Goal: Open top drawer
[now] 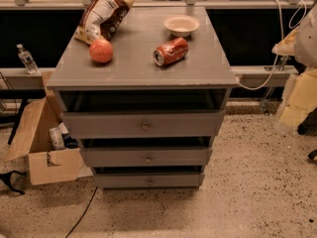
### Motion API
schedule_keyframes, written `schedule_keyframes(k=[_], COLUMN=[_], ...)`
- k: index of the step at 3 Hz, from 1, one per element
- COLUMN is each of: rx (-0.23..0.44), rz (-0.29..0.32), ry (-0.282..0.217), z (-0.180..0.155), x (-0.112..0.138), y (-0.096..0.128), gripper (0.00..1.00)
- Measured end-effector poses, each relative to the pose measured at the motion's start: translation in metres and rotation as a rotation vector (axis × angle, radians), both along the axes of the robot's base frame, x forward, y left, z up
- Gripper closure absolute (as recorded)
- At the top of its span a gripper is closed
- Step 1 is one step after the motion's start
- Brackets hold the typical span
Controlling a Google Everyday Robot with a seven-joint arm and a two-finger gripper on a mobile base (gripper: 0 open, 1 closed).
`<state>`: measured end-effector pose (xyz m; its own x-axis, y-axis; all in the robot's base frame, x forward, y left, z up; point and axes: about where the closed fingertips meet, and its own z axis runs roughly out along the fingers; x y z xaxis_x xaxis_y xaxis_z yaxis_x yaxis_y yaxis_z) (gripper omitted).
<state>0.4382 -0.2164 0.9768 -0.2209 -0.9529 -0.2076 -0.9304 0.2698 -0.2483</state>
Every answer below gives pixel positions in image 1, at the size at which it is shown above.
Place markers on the brown chip bag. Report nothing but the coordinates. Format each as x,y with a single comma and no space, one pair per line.
101,19

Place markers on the can inside cardboard box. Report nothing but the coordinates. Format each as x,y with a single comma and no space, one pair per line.
57,139

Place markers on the clear plastic water bottle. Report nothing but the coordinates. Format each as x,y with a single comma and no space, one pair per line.
27,59

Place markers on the red soda can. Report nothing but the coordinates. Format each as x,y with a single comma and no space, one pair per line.
171,52

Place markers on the white bowl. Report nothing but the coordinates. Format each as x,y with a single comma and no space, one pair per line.
181,25

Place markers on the orange ball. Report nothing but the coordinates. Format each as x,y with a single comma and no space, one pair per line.
101,51

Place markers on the grey bottom drawer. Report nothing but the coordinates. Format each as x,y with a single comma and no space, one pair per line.
150,180

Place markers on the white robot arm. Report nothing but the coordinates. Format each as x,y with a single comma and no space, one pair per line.
299,97

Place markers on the grey top drawer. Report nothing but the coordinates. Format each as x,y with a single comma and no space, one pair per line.
88,125

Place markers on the open cardboard box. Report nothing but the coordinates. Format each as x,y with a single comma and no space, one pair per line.
33,141

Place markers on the grey drawer cabinet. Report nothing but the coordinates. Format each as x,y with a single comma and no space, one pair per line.
132,82

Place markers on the grey drawer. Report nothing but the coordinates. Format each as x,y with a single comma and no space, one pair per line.
88,125
146,157
150,180

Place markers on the grey middle drawer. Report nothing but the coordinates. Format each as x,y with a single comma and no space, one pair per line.
146,157

